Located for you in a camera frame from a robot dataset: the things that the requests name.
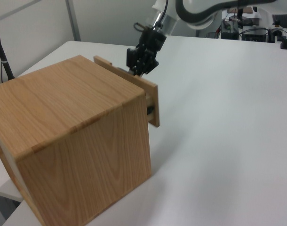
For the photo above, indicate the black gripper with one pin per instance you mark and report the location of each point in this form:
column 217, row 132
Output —
column 153, row 38

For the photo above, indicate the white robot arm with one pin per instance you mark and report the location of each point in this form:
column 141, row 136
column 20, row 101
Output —
column 200, row 14

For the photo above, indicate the light wooden drawer cabinet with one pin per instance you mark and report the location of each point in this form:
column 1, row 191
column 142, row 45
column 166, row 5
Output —
column 70, row 131

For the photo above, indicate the small black box green part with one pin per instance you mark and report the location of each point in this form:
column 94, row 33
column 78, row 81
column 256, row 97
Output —
column 230, row 31

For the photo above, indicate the black monitor stand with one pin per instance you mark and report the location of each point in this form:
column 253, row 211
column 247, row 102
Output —
column 240, row 16

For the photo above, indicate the black electronics box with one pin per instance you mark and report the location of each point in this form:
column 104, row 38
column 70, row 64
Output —
column 255, row 35

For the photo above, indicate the black keyboard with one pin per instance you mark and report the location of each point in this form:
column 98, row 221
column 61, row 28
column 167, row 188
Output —
column 282, row 20

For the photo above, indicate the grey partition post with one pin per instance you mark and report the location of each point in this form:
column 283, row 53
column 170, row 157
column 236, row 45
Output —
column 74, row 21

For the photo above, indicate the black camera pole with band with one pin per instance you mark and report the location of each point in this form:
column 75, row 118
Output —
column 3, row 61

